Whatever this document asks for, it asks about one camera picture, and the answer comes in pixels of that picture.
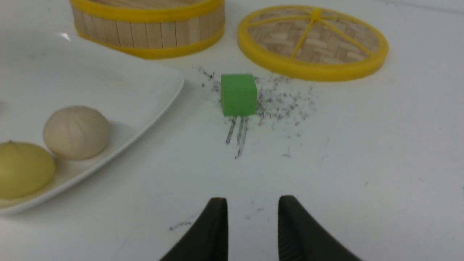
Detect white steamed bun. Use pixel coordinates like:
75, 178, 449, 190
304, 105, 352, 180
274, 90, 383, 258
42, 105, 112, 161

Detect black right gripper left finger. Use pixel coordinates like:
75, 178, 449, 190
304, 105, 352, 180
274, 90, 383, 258
161, 197, 228, 261

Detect green cube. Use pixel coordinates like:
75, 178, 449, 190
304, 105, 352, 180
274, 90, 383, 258
220, 73, 257, 117

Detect yellow rimmed woven steamer lid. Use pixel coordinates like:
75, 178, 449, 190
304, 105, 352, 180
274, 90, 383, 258
237, 5, 389, 82

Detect yellow rimmed bamboo steamer basket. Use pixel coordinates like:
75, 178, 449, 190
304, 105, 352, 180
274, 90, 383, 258
70, 0, 225, 59

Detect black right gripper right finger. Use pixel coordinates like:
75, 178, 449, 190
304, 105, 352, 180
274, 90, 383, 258
277, 195, 360, 261

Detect white square plate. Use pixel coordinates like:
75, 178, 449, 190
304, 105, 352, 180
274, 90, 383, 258
0, 29, 185, 216

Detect yellow steamed bun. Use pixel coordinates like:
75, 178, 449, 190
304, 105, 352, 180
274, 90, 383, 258
0, 141, 56, 200

